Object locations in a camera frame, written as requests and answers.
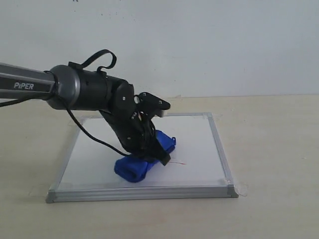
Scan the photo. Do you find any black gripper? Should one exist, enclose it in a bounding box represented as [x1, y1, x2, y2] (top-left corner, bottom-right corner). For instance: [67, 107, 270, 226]
[99, 104, 170, 166]

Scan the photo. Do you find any clear tape far right corner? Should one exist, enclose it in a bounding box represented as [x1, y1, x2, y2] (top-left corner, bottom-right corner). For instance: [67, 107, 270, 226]
[193, 112, 224, 122]

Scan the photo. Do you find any clear tape corner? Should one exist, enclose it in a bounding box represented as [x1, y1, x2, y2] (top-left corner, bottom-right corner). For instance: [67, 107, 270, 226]
[193, 112, 224, 122]
[234, 183, 249, 197]
[26, 183, 72, 197]

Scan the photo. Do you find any blue cloth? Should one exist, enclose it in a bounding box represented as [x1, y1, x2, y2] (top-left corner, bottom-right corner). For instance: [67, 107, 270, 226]
[114, 130, 176, 183]

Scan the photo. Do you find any clear tape near left corner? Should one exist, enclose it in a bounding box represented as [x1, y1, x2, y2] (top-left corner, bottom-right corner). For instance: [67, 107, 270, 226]
[26, 183, 72, 197]

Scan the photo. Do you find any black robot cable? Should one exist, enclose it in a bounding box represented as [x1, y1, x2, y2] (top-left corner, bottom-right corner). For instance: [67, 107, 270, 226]
[0, 49, 133, 157]

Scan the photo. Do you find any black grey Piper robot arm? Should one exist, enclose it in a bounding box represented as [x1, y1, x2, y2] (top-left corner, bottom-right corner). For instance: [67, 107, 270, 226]
[0, 63, 170, 165]

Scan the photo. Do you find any clear tape near right corner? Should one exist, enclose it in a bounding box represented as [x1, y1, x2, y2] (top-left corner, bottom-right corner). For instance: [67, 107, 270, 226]
[234, 183, 249, 197]

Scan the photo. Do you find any white board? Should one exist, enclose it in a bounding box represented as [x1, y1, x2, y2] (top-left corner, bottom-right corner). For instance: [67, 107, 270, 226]
[46, 113, 238, 203]

